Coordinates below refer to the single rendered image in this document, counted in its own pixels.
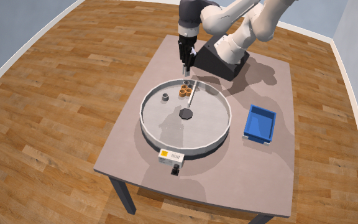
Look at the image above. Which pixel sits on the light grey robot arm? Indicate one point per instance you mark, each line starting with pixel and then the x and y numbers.
pixel 260 22

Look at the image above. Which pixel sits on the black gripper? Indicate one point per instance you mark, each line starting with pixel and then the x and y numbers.
pixel 187 53

